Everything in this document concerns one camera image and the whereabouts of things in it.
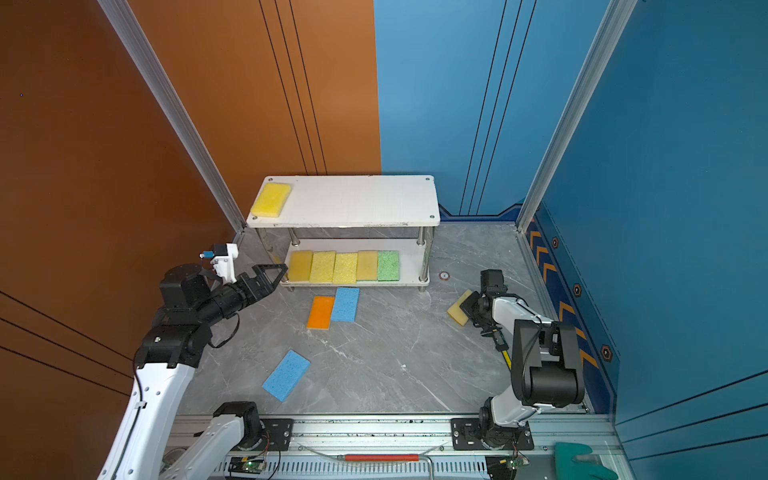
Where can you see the yellow black caliper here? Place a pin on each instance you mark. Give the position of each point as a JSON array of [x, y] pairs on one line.
[[500, 344]]

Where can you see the large blue sponge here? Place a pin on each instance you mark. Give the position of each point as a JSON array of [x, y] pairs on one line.
[[286, 376]]

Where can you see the orange sponge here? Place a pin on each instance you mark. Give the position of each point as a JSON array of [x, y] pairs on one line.
[[320, 313]]

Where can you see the thick yellow sponge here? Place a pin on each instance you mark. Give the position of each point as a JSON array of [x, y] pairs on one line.
[[300, 266]]

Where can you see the circuit board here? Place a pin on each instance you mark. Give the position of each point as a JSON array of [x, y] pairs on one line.
[[513, 463], [246, 465]]

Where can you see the tan yellow sponge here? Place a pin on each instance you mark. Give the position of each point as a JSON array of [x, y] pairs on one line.
[[456, 312]]

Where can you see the green sponge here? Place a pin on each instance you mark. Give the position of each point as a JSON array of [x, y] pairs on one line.
[[388, 266]]

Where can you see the right circuit board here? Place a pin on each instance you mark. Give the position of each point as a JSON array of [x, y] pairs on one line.
[[513, 463]]

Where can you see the aluminium frame post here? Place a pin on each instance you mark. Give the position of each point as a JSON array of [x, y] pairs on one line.
[[608, 34], [126, 25]]

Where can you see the red handled tool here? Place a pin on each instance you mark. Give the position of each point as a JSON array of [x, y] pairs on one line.
[[380, 457]]

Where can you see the left circuit board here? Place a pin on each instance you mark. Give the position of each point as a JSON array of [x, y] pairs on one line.
[[246, 465]]

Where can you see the right aluminium frame post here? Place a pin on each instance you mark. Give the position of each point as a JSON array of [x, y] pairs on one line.
[[608, 34]]

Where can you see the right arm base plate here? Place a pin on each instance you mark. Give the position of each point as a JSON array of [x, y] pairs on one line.
[[468, 435]]

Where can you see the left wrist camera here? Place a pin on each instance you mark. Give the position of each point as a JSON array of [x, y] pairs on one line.
[[222, 259]]

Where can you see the left aluminium frame post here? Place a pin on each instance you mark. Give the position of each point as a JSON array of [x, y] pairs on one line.
[[126, 25]]

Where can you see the dark yellow sponge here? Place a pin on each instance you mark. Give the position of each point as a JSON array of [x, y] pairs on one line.
[[367, 266]]

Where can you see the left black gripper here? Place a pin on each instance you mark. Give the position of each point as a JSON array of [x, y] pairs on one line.
[[264, 287]]

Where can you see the white two-tier shelf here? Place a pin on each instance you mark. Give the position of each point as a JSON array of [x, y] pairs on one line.
[[347, 214]]

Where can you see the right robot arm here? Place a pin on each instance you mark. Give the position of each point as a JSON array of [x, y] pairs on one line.
[[542, 356]]

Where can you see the green glove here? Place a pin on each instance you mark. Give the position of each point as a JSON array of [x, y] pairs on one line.
[[571, 465]]

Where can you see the small blue sponge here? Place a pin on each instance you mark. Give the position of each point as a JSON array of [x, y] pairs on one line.
[[345, 305]]

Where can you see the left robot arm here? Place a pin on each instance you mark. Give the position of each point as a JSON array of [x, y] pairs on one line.
[[163, 367]]

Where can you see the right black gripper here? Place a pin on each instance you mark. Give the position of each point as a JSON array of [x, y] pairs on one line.
[[468, 303]]

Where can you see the light yellow sponge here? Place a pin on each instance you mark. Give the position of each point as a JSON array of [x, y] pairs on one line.
[[322, 268], [345, 269]]

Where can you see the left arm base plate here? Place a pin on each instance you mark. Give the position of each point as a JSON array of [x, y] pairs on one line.
[[275, 435]]

